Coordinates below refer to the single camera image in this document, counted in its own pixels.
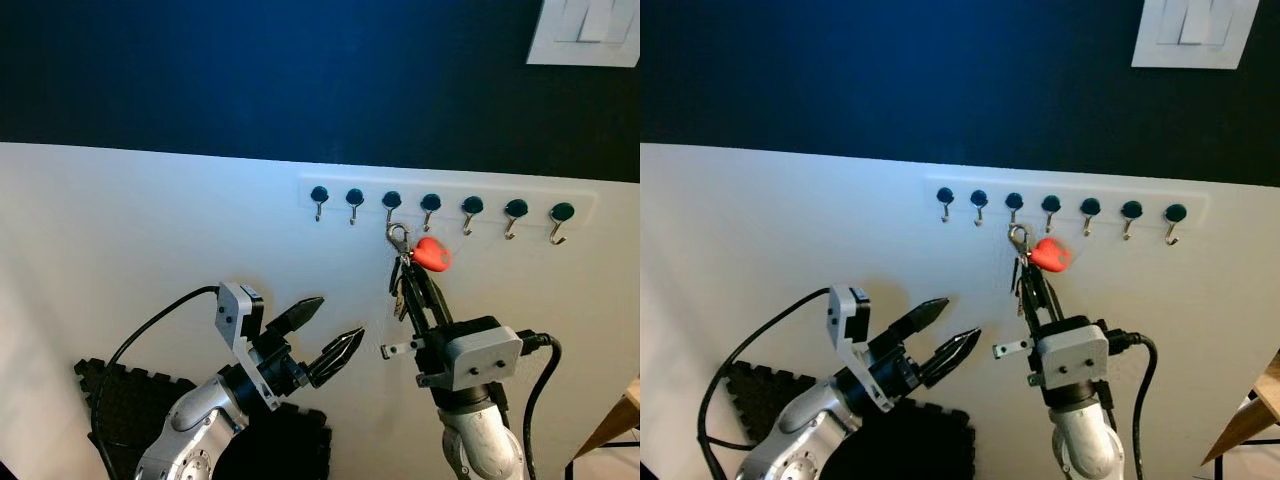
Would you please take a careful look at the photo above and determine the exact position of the black foam puzzle mat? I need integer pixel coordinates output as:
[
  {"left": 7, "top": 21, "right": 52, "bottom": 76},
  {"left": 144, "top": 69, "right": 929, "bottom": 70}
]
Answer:
[
  {"left": 74, "top": 357, "right": 333, "bottom": 480},
  {"left": 715, "top": 360, "right": 978, "bottom": 480}
]

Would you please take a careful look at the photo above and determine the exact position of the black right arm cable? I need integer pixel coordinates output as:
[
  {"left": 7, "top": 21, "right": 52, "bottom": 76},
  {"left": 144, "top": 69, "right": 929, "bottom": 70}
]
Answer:
[
  {"left": 508, "top": 332, "right": 564, "bottom": 480},
  {"left": 1105, "top": 332, "right": 1159, "bottom": 471}
]

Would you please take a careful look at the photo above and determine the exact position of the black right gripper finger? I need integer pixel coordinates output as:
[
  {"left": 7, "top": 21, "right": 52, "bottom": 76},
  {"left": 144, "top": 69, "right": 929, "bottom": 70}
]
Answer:
[
  {"left": 1018, "top": 265, "right": 1043, "bottom": 327},
  {"left": 403, "top": 262, "right": 433, "bottom": 336},
  {"left": 418, "top": 268, "right": 453, "bottom": 333},
  {"left": 1032, "top": 272, "right": 1063, "bottom": 327}
]

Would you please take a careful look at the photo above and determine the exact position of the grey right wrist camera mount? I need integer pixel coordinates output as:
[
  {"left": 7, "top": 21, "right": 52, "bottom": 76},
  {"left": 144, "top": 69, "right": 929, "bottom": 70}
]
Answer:
[
  {"left": 1034, "top": 322, "right": 1111, "bottom": 388},
  {"left": 438, "top": 322, "right": 524, "bottom": 392}
]

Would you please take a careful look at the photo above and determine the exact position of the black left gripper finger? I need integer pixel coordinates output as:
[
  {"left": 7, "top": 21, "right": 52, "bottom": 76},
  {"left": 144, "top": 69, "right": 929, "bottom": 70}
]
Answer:
[
  {"left": 922, "top": 328, "right": 983, "bottom": 389},
  {"left": 265, "top": 296, "right": 326, "bottom": 339},
  {"left": 885, "top": 297, "right": 949, "bottom": 346},
  {"left": 306, "top": 327, "right": 365, "bottom": 389}
]

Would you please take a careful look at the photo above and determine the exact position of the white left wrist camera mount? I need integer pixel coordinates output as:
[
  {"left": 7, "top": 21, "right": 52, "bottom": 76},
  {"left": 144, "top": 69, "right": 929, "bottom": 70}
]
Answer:
[
  {"left": 827, "top": 284, "right": 893, "bottom": 414},
  {"left": 216, "top": 282, "right": 284, "bottom": 413}
]

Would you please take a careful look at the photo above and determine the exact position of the light wood side table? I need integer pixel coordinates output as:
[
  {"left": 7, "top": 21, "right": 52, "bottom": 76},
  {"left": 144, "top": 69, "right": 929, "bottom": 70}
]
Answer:
[
  {"left": 1200, "top": 350, "right": 1280, "bottom": 469},
  {"left": 572, "top": 377, "right": 641, "bottom": 480}
]

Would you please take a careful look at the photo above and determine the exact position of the key bunch with red tag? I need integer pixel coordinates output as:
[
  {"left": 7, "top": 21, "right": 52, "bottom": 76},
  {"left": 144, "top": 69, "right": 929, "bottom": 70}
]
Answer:
[
  {"left": 387, "top": 223, "right": 454, "bottom": 323},
  {"left": 1008, "top": 224, "right": 1073, "bottom": 323}
]

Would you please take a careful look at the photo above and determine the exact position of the large white light switch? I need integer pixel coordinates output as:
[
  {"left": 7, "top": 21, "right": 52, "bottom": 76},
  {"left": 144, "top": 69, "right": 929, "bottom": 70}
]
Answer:
[
  {"left": 1131, "top": 0, "right": 1260, "bottom": 71},
  {"left": 526, "top": 0, "right": 641, "bottom": 69}
]

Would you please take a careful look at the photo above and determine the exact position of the white hook rail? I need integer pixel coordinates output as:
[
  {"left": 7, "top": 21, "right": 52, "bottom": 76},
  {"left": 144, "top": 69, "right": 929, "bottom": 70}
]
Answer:
[
  {"left": 925, "top": 178, "right": 1209, "bottom": 247},
  {"left": 297, "top": 176, "right": 599, "bottom": 247}
]

